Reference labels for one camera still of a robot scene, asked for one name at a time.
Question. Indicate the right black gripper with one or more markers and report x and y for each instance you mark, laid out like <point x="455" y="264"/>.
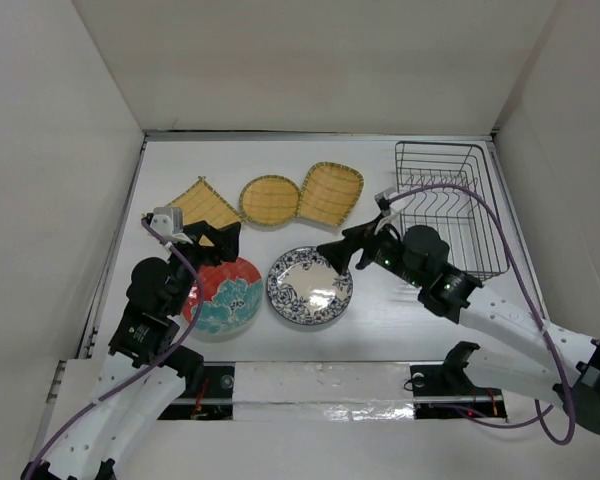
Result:
<point x="339" y="252"/>

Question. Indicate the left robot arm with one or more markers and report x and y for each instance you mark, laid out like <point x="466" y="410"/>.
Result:
<point x="146" y="367"/>

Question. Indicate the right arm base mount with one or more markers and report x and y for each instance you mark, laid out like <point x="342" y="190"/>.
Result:
<point x="443" y="391"/>

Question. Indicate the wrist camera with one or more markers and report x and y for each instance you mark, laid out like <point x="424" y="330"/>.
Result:
<point x="384" y="201"/>
<point x="167" y="221"/>

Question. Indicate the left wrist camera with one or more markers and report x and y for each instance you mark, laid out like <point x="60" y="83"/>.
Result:
<point x="167" y="221"/>

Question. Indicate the red teal floral plate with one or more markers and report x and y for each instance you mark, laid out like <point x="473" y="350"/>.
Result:
<point x="233" y="294"/>

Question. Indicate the blue white floral plate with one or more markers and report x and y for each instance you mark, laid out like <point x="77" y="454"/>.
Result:
<point x="304" y="289"/>

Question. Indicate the black wire dish rack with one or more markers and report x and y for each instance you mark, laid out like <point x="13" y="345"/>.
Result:
<point x="461" y="171"/>

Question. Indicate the scoop-shaped bamboo tray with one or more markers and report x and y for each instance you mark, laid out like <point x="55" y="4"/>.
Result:
<point x="329" y="193"/>

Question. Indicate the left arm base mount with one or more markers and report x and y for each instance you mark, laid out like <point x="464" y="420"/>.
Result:
<point x="209" y="399"/>

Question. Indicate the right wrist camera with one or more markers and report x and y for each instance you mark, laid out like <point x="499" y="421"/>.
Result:
<point x="384" y="201"/>

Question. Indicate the square bamboo tray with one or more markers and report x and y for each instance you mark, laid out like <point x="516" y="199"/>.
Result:
<point x="201" y="203"/>

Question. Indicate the round bamboo tray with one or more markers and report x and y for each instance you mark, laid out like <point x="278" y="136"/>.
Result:
<point x="269" y="200"/>

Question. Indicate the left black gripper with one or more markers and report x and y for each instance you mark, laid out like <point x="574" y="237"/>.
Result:
<point x="223" y="238"/>

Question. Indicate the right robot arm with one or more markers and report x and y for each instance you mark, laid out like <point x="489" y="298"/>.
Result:
<point x="551" y="363"/>

